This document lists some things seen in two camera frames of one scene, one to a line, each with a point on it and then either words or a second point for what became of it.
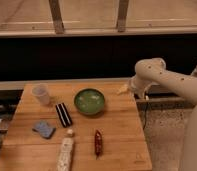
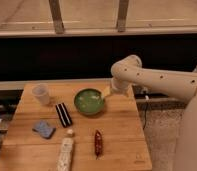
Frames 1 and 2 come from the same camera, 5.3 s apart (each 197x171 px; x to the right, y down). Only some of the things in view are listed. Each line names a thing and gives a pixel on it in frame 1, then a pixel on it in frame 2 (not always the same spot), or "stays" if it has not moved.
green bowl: (89, 101) stays
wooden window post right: (122, 15) stays
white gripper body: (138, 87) to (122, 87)
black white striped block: (63, 115) stays
